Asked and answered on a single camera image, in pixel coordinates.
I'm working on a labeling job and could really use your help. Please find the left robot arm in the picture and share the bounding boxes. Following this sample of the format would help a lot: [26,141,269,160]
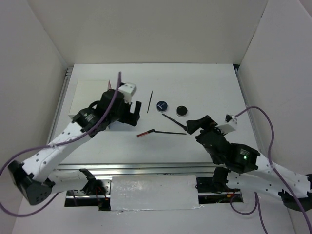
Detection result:
[8,84,141,205]

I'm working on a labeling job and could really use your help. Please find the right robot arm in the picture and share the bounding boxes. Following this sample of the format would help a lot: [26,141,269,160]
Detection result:
[186,115,312,211]

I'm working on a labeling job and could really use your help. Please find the black makeup brush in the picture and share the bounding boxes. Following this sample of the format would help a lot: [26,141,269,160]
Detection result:
[162,113,187,131]

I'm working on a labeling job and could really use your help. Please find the thin black makeup pencil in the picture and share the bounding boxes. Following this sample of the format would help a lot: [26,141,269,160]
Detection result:
[147,90,153,114]

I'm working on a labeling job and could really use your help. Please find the black round compact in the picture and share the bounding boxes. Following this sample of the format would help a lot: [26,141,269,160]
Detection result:
[176,105,188,117]

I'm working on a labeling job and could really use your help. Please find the long black eyeliner pencil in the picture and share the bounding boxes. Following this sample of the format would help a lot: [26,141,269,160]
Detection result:
[153,129,186,135]

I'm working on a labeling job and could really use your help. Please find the navy round compact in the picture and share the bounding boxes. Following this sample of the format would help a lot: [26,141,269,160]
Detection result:
[156,101,168,113]

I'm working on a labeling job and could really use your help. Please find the white drawer cabinet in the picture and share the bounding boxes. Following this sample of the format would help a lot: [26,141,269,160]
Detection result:
[68,80,108,118]

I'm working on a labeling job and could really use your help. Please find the white foam cover panel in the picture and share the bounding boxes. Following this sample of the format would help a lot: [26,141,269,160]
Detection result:
[110,175,199,211]

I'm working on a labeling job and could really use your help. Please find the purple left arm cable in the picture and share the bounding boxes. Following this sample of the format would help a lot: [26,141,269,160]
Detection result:
[0,71,122,217]

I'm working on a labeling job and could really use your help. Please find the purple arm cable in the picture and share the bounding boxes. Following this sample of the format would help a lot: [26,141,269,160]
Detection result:
[0,71,122,217]
[229,105,312,234]

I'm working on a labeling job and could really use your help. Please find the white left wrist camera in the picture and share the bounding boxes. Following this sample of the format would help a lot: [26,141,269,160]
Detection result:
[118,83,137,103]

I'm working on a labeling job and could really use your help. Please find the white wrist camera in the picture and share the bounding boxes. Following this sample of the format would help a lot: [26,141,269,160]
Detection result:
[118,83,137,103]
[217,115,238,135]

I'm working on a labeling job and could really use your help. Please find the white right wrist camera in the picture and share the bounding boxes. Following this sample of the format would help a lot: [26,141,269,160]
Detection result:
[217,115,238,135]

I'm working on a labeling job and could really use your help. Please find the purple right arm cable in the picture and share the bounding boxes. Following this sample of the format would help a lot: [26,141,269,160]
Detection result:
[229,105,312,234]

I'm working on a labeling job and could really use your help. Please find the aluminium table rail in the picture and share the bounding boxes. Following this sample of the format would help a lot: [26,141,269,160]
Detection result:
[57,162,216,176]

